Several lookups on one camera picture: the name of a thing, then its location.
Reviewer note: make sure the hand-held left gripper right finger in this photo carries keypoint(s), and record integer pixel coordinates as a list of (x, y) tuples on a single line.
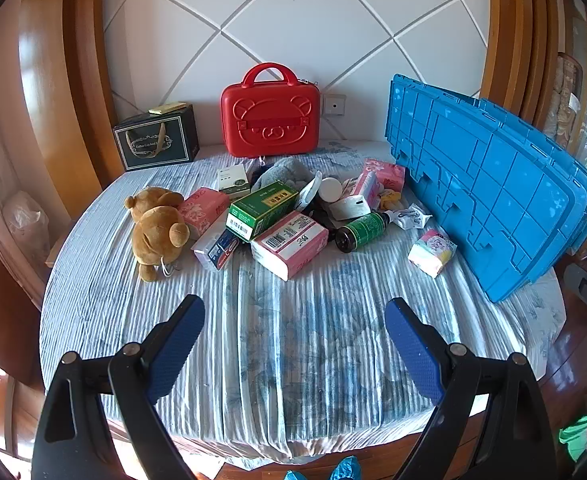
[(413, 350)]

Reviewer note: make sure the white blue carton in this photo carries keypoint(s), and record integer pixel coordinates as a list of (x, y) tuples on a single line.
[(213, 250)]

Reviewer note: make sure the pink white tissue pack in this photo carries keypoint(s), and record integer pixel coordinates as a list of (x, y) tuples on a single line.
[(351, 206)]

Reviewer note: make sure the red bear suitcase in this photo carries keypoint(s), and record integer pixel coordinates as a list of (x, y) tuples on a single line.
[(273, 120)]

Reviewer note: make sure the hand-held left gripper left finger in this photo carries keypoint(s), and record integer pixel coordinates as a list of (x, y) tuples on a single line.
[(173, 355)]

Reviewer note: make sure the pink barcode tissue pack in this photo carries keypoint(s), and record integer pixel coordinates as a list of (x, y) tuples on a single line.
[(288, 247)]

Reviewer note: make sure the grey plush toy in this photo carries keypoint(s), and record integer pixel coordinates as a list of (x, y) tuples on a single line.
[(283, 170)]

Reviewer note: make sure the blue plastic crate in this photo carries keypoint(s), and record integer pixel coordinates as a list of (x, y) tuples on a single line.
[(473, 185)]

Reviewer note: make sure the white green small box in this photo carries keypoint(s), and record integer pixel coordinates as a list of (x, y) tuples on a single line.
[(233, 180)]

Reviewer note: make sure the brown teddy bear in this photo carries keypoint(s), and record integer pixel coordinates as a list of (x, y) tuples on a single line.
[(156, 235)]

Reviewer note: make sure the wall socket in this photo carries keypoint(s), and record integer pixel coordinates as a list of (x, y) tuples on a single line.
[(334, 105)]

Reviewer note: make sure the blue shoe cover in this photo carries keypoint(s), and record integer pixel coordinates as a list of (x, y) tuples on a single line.
[(295, 475), (344, 469)]

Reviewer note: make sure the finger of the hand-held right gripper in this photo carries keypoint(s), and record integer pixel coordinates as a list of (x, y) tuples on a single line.
[(581, 282)]

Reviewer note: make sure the white gauze packet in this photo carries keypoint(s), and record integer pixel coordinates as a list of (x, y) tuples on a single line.
[(307, 192)]

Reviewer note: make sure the pink floral tissue pack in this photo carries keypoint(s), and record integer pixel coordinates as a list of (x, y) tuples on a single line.
[(386, 175), (201, 207)]

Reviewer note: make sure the white orange-label bottle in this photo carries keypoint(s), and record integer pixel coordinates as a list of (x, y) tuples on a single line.
[(331, 189)]

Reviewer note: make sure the dark gift box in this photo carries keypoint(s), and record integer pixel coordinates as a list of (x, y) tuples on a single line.
[(153, 145)]

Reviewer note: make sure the clear plastic bag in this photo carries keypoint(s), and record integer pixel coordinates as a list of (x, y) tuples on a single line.
[(25, 222)]

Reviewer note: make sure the brown green-label syrup bottle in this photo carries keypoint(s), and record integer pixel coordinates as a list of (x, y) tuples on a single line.
[(363, 230)]

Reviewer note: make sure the green medicine box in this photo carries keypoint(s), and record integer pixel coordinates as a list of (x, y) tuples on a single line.
[(263, 207)]

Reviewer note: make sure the small yellow plush toy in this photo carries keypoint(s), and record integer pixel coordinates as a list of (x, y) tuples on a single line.
[(391, 200)]

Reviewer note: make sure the green cloth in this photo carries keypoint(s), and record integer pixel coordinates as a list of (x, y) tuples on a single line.
[(576, 435)]

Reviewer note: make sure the small gold box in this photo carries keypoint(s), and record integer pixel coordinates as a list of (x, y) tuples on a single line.
[(166, 108)]

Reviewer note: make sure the white wipes packet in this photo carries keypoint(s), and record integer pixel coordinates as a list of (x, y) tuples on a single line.
[(408, 218)]

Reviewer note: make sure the pastel pocket tissue packet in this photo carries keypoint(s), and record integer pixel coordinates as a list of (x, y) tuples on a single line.
[(431, 252)]

